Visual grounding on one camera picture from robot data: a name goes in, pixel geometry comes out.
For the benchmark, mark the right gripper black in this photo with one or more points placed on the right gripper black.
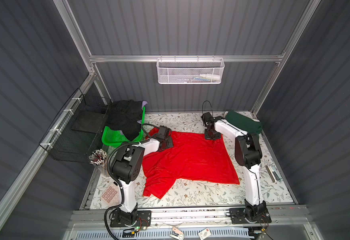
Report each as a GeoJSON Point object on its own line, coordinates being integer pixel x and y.
{"type": "Point", "coordinates": [207, 137]}

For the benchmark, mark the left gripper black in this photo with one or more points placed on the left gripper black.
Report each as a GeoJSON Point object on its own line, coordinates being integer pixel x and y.
{"type": "Point", "coordinates": [168, 138]}

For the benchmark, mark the red t shirt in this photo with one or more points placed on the red t shirt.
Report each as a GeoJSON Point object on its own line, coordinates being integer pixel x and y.
{"type": "Point", "coordinates": [192, 157]}

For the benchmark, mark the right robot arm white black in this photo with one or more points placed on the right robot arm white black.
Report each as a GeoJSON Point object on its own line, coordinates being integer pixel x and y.
{"type": "Point", "coordinates": [248, 155]}

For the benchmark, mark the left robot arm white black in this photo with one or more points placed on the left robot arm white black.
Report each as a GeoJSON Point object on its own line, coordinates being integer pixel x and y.
{"type": "Point", "coordinates": [124, 165]}

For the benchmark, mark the purple garment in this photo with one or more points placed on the purple garment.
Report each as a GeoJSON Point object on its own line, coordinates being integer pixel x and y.
{"type": "Point", "coordinates": [144, 103]}

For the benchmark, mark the folded dark green t shirt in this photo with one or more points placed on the folded dark green t shirt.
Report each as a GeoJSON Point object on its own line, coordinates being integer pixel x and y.
{"type": "Point", "coordinates": [244, 123]}

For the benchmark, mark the white bottle in basket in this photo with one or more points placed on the white bottle in basket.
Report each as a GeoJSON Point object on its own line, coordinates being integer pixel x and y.
{"type": "Point", "coordinates": [210, 77]}

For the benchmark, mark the black t shirt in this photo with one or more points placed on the black t shirt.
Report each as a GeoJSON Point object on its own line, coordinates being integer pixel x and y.
{"type": "Point", "coordinates": [124, 116]}

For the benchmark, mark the green plastic basket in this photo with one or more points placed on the green plastic basket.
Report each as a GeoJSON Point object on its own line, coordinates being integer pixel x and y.
{"type": "Point", "coordinates": [115, 138]}

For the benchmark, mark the floral table cloth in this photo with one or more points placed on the floral table cloth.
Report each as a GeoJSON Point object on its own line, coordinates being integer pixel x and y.
{"type": "Point", "coordinates": [187, 193]}

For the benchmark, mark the cup of pens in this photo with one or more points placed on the cup of pens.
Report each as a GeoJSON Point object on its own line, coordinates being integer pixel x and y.
{"type": "Point", "coordinates": [98, 158]}

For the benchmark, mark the white calculator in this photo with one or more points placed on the white calculator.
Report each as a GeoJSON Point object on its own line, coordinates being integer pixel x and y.
{"type": "Point", "coordinates": [111, 196]}

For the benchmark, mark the metal tools on table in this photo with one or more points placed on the metal tools on table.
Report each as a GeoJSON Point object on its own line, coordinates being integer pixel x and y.
{"type": "Point", "coordinates": [273, 173]}

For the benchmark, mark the white tag card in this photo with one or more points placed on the white tag card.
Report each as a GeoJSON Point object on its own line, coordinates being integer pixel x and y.
{"type": "Point", "coordinates": [177, 234]}

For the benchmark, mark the white label card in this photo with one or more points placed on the white label card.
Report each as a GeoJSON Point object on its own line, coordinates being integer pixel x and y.
{"type": "Point", "coordinates": [204, 234]}

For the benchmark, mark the white wire wall basket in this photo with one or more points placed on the white wire wall basket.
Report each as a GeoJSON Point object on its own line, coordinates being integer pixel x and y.
{"type": "Point", "coordinates": [186, 71]}

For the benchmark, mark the black wire mesh basket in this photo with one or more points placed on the black wire mesh basket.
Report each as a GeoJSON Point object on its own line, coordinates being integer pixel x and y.
{"type": "Point", "coordinates": [78, 128]}

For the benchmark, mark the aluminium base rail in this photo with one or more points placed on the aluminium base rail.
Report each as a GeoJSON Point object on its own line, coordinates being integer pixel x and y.
{"type": "Point", "coordinates": [289, 222]}

